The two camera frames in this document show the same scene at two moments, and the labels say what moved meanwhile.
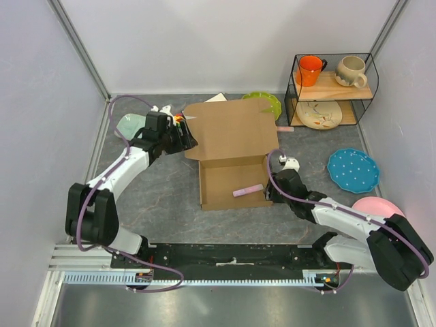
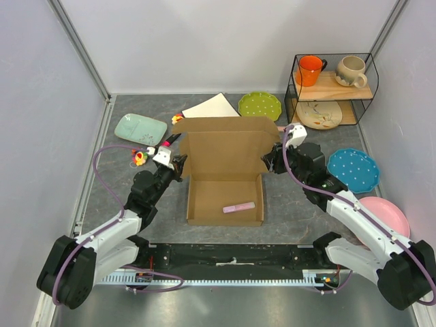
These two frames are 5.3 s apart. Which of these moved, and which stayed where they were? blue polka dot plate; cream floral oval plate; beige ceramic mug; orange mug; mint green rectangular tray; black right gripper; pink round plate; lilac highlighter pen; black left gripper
Moved: black left gripper; black right gripper; lilac highlighter pen
Stayed: pink round plate; blue polka dot plate; mint green rectangular tray; beige ceramic mug; orange mug; cream floral oval plate
